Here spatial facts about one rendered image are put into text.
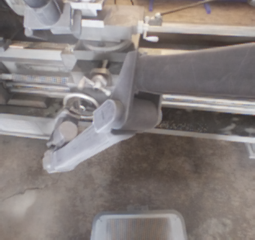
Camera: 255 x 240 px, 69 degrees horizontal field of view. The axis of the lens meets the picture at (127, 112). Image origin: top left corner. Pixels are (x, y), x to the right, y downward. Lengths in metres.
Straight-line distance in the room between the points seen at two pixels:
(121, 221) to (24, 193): 0.82
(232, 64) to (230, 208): 1.46
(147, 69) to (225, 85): 0.11
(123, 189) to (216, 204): 0.68
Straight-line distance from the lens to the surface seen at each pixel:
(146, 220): 1.20
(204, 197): 1.58
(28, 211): 1.64
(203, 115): 1.41
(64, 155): 0.55
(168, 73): 0.26
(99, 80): 0.86
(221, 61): 0.22
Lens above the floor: 1.45
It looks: 51 degrees down
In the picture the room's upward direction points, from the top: 2 degrees counter-clockwise
